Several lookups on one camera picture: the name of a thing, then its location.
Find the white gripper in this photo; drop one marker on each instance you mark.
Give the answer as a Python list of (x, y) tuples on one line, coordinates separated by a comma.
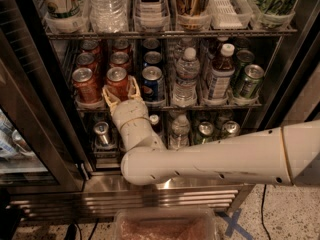
[(129, 112)]

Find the red coke can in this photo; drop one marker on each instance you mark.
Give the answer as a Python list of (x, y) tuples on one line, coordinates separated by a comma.
[(120, 59), (84, 81), (88, 60), (121, 45), (117, 82), (91, 46)]

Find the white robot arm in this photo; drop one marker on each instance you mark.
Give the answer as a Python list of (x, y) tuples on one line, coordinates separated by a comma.
[(287, 155)]

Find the blue pepsi can front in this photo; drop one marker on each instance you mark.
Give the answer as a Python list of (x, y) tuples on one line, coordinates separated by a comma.
[(152, 84)]

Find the blue pepsi can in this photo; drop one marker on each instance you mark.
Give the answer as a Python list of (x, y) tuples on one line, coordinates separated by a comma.
[(152, 84), (152, 58), (151, 44)]

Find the brown bottle lower shelf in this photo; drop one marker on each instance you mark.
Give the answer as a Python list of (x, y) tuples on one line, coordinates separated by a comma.
[(156, 125)]

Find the silver can lower shelf left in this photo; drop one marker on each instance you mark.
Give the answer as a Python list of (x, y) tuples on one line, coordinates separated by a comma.
[(101, 129)]

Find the blue pepsi can middle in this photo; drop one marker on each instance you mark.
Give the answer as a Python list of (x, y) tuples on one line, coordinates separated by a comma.
[(152, 58)]

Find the blue pepsi can back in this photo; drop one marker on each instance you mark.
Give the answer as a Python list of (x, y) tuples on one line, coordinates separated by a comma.
[(151, 44)]

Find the clear water bottle middle shelf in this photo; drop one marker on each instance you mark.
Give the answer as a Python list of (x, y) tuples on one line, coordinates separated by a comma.
[(187, 71)]

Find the water bottle lower shelf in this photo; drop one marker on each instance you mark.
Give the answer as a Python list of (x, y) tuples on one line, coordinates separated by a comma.
[(179, 136)]

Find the green can lower shelf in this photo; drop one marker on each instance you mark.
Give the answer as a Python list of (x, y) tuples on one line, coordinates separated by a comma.
[(204, 133)]

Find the water bottle top shelf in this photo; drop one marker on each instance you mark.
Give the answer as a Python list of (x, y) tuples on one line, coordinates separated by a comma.
[(108, 16)]

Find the glass fridge door left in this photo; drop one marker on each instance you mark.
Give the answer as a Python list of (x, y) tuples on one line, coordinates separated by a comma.
[(36, 99)]

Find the steel fridge base grille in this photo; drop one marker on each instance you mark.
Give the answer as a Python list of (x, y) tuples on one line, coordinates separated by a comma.
[(104, 194)]

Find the tall can top left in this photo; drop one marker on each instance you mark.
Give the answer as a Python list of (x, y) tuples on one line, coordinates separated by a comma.
[(63, 0)]

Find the green can lower right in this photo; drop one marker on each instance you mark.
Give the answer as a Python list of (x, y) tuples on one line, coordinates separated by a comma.
[(230, 129)]

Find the brown tall can top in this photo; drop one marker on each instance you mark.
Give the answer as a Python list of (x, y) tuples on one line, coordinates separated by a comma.
[(192, 14)]

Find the green can middle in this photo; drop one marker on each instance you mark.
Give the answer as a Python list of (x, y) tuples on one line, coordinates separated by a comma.
[(242, 58)]

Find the white empty shelf tray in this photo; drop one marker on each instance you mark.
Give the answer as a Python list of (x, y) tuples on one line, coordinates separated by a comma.
[(230, 14)]

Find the green can front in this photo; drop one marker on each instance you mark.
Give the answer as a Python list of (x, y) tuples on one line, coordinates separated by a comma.
[(248, 82)]

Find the white labelled bottle top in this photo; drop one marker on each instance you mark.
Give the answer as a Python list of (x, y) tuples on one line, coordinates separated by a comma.
[(151, 11)]

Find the brown tea bottle white cap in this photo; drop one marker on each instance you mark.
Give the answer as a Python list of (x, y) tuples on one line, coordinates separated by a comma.
[(222, 69)]

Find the clear plastic bin with contents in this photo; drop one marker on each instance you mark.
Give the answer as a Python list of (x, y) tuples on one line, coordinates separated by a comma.
[(169, 223)]

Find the blue tape cross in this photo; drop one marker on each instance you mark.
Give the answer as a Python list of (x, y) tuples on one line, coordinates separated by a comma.
[(233, 226)]

